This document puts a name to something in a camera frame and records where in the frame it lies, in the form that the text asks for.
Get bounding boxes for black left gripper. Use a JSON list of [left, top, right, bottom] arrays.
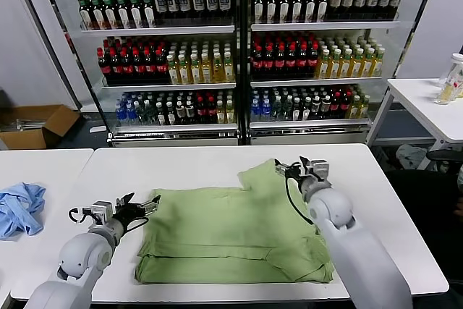
[[114, 192, 162, 232]]

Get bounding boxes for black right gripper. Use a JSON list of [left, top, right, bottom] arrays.
[[273, 156, 313, 184]]

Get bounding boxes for light green t-shirt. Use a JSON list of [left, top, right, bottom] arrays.
[[135, 158, 336, 285]]

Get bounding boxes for red cap cola bottle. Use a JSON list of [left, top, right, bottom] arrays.
[[195, 98, 207, 124], [121, 50, 135, 84], [109, 50, 123, 84], [205, 97, 217, 124], [263, 46, 275, 77], [155, 49, 169, 84], [285, 46, 297, 77], [273, 46, 286, 77], [97, 51, 112, 84], [143, 49, 158, 84], [330, 92, 341, 120], [132, 50, 146, 84], [307, 44, 320, 77], [252, 46, 264, 77], [340, 91, 352, 119], [296, 45, 309, 77]]

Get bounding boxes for white plastic bag bundle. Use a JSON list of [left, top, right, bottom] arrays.
[[395, 144, 434, 175]]

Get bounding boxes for crumpled light blue shirt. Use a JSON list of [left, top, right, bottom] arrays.
[[0, 182, 47, 240]]

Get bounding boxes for open cardboard box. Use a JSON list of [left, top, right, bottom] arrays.
[[0, 105, 81, 151]]

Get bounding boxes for white side table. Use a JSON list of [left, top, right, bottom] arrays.
[[365, 77, 463, 174]]

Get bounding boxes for white display cabinet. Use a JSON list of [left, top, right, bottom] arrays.
[[57, 0, 242, 149], [245, 0, 403, 147]]

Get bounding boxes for plastic wrapped metal parts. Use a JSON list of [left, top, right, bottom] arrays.
[[0, 117, 43, 133]]

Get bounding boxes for black office chair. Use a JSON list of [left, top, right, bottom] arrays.
[[386, 149, 463, 237]]

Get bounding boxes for green cap dark tea bottle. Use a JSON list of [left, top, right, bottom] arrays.
[[102, 0, 119, 30], [265, 0, 278, 25], [252, 0, 265, 25], [278, 0, 291, 25], [127, 0, 144, 30], [140, 0, 157, 29], [114, 0, 131, 30], [303, 0, 317, 24], [291, 0, 304, 24], [315, 0, 328, 23], [78, 0, 93, 30], [90, 0, 106, 30]]

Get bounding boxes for seated person teal top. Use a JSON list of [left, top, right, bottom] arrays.
[[455, 166, 463, 218]]

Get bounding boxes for clear jar yellow contents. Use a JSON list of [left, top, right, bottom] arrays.
[[435, 79, 457, 106]]

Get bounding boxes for glass cabinet door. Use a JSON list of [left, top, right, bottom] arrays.
[[365, 0, 444, 147], [9, 0, 114, 149]]

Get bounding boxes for clear jar white lid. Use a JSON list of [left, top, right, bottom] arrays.
[[440, 53, 463, 88]]

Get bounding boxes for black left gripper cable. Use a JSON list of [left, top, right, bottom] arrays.
[[126, 216, 151, 232]]

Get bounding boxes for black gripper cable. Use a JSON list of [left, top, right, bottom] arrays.
[[284, 177, 315, 226], [126, 216, 151, 232]]

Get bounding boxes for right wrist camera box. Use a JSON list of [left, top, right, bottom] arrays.
[[309, 159, 331, 184]]

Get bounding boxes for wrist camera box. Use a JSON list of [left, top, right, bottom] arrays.
[[309, 159, 331, 184], [68, 200, 111, 224]]

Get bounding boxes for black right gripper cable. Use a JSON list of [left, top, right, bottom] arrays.
[[284, 177, 315, 226]]

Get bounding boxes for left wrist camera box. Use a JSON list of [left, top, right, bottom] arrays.
[[68, 200, 111, 224]]

